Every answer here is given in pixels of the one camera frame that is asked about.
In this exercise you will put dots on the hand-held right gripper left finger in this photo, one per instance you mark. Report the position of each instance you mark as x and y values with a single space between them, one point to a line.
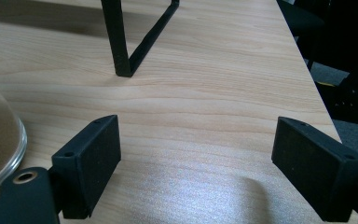
87 165

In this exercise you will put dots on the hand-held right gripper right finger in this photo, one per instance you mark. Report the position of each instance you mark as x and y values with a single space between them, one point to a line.
313 168

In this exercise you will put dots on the black chair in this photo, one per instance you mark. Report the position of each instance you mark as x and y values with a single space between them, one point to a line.
335 59

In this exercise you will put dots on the black metal frame stand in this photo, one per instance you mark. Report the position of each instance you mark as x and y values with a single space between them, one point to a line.
127 37

